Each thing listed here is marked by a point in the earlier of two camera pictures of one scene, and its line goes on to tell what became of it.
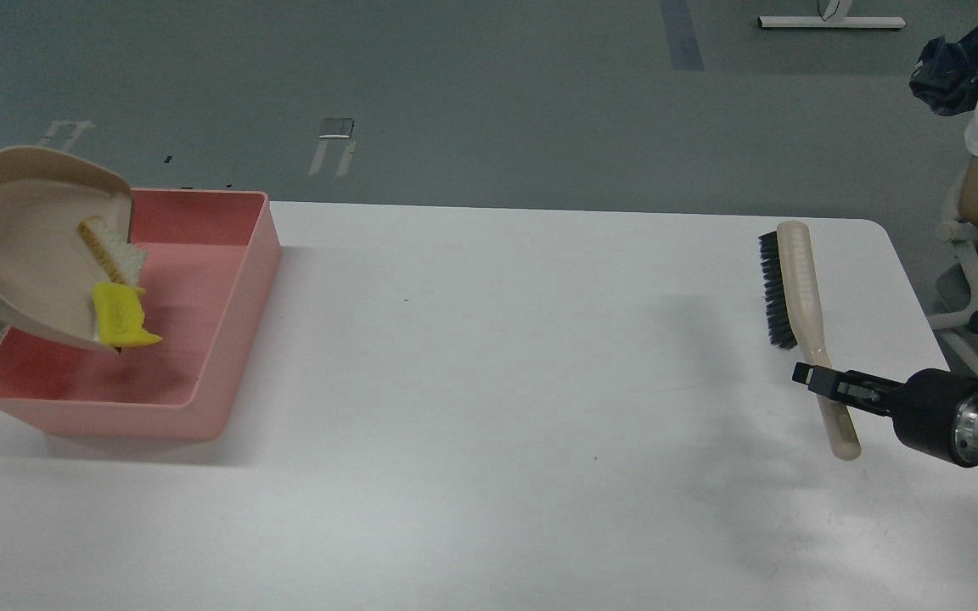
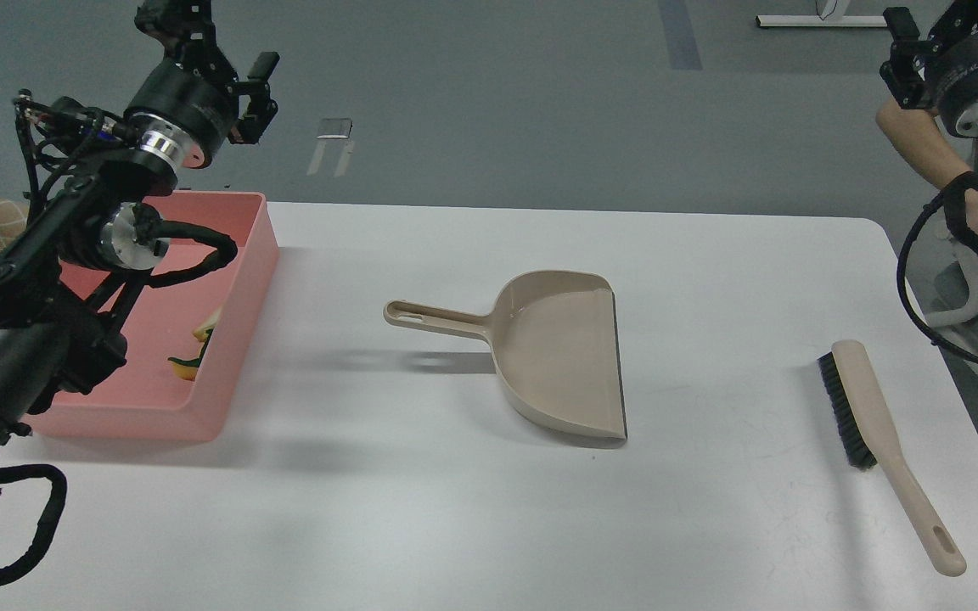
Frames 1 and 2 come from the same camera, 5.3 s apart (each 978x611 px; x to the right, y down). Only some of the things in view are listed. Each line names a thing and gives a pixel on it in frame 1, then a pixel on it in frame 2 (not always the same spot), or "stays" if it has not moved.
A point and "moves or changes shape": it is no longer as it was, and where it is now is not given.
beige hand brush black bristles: [786, 263] -> [869, 439]
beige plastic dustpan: [18, 214] -> [555, 337]
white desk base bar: [832, 22] stays
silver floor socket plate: [338, 128] stays
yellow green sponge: [120, 315] moves or changes shape
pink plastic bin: [211, 256] stays
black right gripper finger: [849, 380] -> [901, 24]
